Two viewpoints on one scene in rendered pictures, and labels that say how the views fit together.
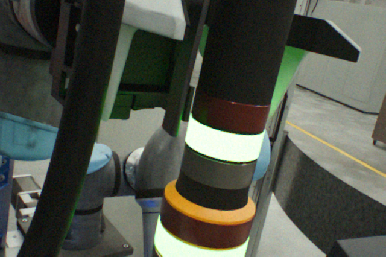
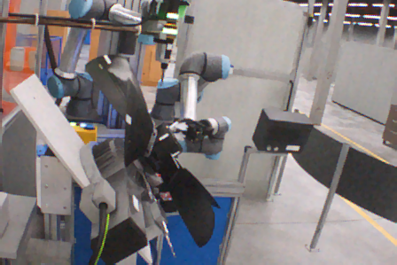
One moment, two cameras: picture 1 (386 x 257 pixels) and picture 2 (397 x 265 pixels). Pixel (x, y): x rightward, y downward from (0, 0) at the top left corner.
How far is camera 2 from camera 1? 1.01 m
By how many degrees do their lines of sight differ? 12
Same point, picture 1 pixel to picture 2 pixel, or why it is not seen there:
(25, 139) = (146, 38)
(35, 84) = (149, 25)
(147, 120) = (208, 94)
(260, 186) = not seen: hidden behind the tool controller
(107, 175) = (175, 89)
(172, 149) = (190, 59)
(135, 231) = (201, 160)
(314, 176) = not seen: hidden behind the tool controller
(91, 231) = (168, 113)
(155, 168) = (185, 65)
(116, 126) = not seen: hidden behind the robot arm
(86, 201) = (167, 99)
